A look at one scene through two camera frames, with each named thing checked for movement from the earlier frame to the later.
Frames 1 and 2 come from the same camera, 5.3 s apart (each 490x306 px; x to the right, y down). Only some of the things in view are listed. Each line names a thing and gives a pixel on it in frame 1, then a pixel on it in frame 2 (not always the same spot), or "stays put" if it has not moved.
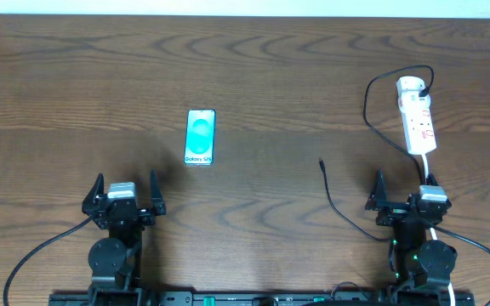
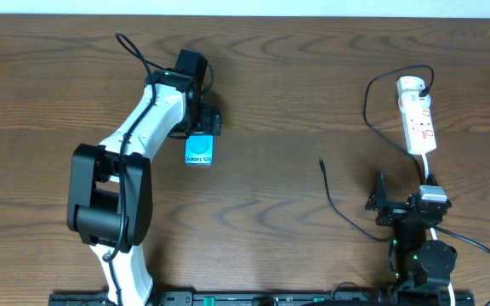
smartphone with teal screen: [200, 137] stays put
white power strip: [408, 88] stays put
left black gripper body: [122, 212] -> [207, 121]
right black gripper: [390, 215] stays put
